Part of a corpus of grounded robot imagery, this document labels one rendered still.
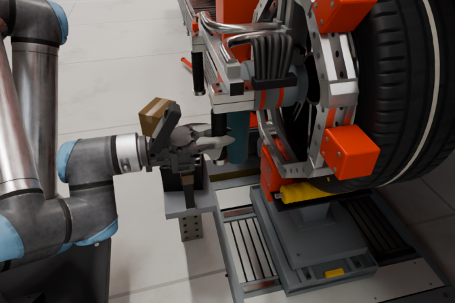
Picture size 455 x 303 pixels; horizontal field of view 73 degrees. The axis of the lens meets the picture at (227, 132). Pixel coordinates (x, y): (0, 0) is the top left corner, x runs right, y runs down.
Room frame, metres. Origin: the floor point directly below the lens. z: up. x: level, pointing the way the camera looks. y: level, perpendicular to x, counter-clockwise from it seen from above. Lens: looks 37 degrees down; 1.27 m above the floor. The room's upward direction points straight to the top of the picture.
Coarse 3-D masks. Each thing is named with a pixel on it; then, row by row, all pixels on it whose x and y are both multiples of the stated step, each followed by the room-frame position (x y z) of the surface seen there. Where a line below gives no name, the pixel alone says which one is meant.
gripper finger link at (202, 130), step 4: (204, 124) 0.61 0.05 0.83; (208, 124) 0.61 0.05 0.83; (192, 128) 0.59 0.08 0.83; (196, 128) 0.59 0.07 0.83; (200, 128) 0.59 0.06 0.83; (204, 128) 0.59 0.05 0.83; (208, 128) 0.59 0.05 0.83; (228, 128) 0.60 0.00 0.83; (196, 132) 0.58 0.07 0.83; (200, 132) 0.58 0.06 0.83; (204, 132) 0.58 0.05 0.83; (208, 132) 0.59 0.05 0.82; (192, 136) 0.59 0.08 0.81; (196, 136) 0.59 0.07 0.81; (200, 136) 0.58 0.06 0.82; (204, 136) 0.59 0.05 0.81; (208, 136) 0.60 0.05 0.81; (196, 140) 0.59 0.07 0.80
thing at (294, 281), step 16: (256, 192) 1.01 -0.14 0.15; (256, 208) 0.93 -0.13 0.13; (272, 224) 0.83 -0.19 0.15; (272, 240) 0.75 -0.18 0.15; (272, 256) 0.70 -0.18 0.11; (352, 256) 0.66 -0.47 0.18; (368, 256) 0.68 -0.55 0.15; (288, 272) 0.62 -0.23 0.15; (304, 272) 0.60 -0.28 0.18; (320, 272) 0.62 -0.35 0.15; (336, 272) 0.60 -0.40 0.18; (352, 272) 0.60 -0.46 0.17; (368, 272) 0.62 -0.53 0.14; (288, 288) 0.55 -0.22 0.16; (304, 288) 0.56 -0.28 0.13; (320, 288) 0.58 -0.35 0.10
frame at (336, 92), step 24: (264, 0) 0.95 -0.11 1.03; (312, 0) 0.66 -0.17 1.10; (312, 24) 0.65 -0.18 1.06; (312, 48) 0.63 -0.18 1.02; (336, 48) 0.62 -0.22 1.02; (336, 72) 0.60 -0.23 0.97; (336, 96) 0.53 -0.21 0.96; (264, 120) 0.90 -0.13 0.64; (336, 120) 0.56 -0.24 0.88; (288, 144) 0.79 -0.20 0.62; (312, 144) 0.55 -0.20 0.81; (288, 168) 0.65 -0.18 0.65; (312, 168) 0.53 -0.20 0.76
